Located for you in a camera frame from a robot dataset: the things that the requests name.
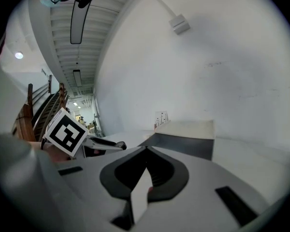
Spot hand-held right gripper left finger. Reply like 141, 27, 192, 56
55, 145, 149, 231

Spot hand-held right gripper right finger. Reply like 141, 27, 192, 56
145, 145, 273, 231

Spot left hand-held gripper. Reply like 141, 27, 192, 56
45, 107, 128, 158

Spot white drawer box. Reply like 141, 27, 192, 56
137, 119, 216, 161

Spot test tube rack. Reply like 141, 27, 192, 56
154, 111, 171, 131

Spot short ceiling light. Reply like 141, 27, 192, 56
72, 69, 83, 88

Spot dark wooden staircase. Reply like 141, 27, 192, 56
11, 75, 70, 142

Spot blue face mask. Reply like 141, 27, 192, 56
40, 0, 72, 8

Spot white wall junction box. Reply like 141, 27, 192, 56
169, 14, 191, 35

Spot white wall conduit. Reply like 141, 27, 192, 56
141, 0, 178, 19

